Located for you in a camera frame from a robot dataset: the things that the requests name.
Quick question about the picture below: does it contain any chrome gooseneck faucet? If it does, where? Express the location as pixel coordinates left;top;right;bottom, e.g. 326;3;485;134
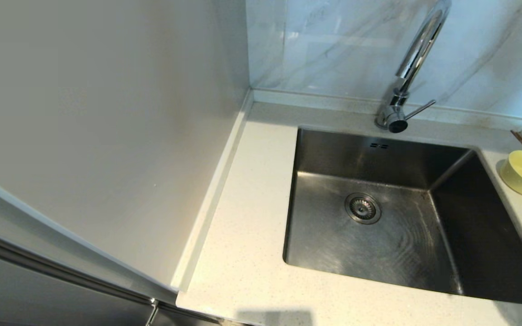
375;0;452;134

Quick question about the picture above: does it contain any round metal drain strainer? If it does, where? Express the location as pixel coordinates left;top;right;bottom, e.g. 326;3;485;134
345;193;382;225

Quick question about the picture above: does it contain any chrome bar door handle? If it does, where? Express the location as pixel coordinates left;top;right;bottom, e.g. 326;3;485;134
0;220;223;326

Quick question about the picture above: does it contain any stainless steel sink basin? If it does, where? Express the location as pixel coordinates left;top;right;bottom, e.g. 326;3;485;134
283;127;522;305

